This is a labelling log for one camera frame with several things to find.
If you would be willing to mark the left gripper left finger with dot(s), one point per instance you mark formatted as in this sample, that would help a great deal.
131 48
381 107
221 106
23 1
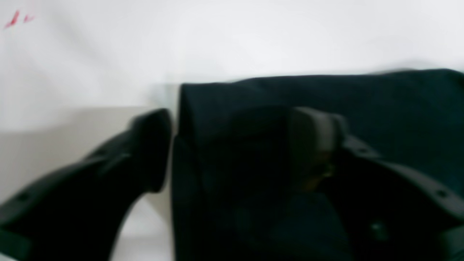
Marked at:
76 213

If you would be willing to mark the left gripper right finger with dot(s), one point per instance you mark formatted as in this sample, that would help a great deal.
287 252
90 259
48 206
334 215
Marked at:
389 211

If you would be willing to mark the black T-shirt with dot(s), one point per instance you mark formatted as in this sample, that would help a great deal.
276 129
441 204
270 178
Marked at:
233 193

